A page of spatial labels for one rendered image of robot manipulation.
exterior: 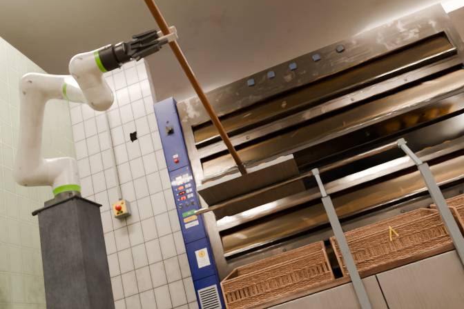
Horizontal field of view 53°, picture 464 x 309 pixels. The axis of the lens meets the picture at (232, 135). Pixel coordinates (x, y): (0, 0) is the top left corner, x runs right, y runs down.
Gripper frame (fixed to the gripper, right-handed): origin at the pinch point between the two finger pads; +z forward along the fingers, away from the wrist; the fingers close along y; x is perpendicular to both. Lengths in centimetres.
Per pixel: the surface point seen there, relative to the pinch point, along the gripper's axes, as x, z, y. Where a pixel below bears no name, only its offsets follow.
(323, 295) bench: -116, 20, 69
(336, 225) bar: -103, 36, 44
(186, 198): -145, -48, -26
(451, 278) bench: -117, 76, 78
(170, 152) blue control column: -136, -52, -60
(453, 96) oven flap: -132, 127, -25
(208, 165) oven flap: -144, -29, -45
